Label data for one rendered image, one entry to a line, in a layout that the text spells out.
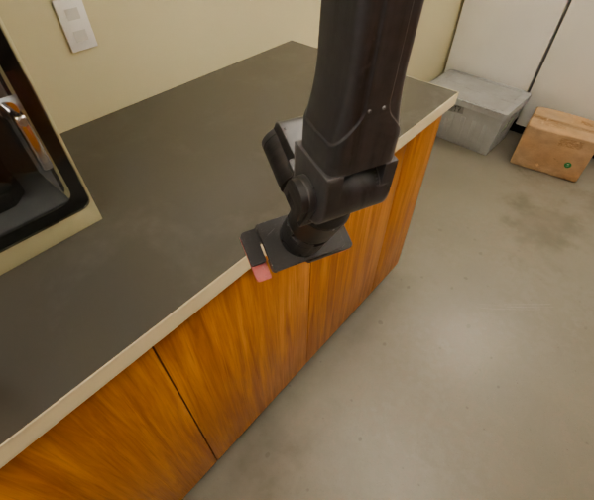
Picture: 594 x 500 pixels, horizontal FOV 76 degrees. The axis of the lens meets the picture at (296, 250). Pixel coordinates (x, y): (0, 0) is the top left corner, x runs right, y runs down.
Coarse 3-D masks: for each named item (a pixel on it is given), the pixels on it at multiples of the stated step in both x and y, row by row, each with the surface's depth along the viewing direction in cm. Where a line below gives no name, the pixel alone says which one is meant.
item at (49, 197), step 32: (0, 32) 51; (0, 64) 52; (0, 96) 54; (32, 96) 57; (0, 128) 56; (0, 160) 58; (32, 160) 61; (64, 160) 65; (0, 192) 60; (32, 192) 64; (64, 192) 68; (0, 224) 63; (32, 224) 66
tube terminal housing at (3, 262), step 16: (32, 80) 57; (48, 112) 61; (80, 176) 70; (96, 208) 76; (64, 224) 72; (80, 224) 75; (32, 240) 69; (48, 240) 71; (0, 256) 66; (16, 256) 68; (32, 256) 71; (0, 272) 68
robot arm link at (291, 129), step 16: (288, 128) 38; (272, 144) 40; (288, 144) 38; (272, 160) 41; (288, 160) 39; (288, 176) 39; (304, 176) 32; (288, 192) 34; (304, 192) 31; (304, 208) 32; (304, 224) 36
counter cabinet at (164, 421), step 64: (384, 256) 156; (192, 320) 73; (256, 320) 94; (320, 320) 134; (128, 384) 67; (192, 384) 85; (256, 384) 116; (64, 448) 63; (128, 448) 78; (192, 448) 103
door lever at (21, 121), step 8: (0, 104) 55; (8, 104) 55; (0, 112) 55; (8, 112) 54; (16, 112) 54; (16, 120) 53; (24, 120) 53; (24, 128) 54; (32, 128) 55; (24, 136) 55; (32, 136) 55; (32, 144) 56; (40, 144) 57; (32, 152) 57; (40, 152) 57; (40, 160) 58; (48, 160) 59; (48, 168) 59
